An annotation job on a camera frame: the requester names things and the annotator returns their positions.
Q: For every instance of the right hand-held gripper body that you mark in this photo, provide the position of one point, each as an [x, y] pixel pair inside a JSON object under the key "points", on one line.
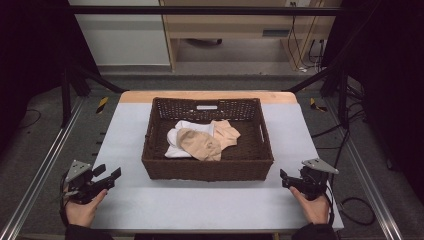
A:
{"points": [[315, 180]]}

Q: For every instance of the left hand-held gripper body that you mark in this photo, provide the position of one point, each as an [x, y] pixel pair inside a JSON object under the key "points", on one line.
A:
{"points": [[81, 181]]}

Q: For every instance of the white sock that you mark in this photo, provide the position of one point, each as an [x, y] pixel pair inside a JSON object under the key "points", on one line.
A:
{"points": [[174, 150]]}

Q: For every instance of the small beige sock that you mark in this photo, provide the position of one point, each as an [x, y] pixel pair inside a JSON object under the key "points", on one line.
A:
{"points": [[226, 133]]}

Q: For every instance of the brown woven basket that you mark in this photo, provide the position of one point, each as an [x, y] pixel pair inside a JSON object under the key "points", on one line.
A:
{"points": [[206, 168]]}

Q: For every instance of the large beige sock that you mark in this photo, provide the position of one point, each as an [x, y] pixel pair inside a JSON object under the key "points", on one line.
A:
{"points": [[200, 145]]}

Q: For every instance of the person's left hand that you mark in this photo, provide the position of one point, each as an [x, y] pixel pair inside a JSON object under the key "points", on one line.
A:
{"points": [[81, 211]]}

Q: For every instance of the person's right hand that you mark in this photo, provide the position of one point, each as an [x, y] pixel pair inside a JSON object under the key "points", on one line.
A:
{"points": [[313, 210]]}

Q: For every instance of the yellow black tape strip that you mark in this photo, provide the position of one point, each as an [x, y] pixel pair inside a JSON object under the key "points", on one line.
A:
{"points": [[102, 104], [315, 105]]}

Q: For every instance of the grey table mat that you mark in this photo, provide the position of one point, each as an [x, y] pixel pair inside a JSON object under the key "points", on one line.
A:
{"points": [[206, 206]]}

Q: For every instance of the black metal stand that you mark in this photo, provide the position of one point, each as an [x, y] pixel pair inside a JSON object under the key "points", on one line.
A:
{"points": [[68, 90], [338, 86]]}

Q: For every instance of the white cabinet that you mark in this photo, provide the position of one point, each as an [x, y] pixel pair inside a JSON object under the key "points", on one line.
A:
{"points": [[126, 40]]}

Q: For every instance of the black curtain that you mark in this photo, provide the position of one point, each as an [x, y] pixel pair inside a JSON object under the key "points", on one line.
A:
{"points": [[390, 66], [30, 50]]}

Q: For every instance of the wooden desk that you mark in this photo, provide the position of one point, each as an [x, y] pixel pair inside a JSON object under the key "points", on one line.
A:
{"points": [[233, 30]]}

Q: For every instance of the aluminium floor rail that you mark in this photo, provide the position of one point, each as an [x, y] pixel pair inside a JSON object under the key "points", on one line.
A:
{"points": [[43, 166], [366, 173]]}

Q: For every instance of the black horizontal frame bar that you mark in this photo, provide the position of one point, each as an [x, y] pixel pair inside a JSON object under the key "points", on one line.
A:
{"points": [[200, 10]]}

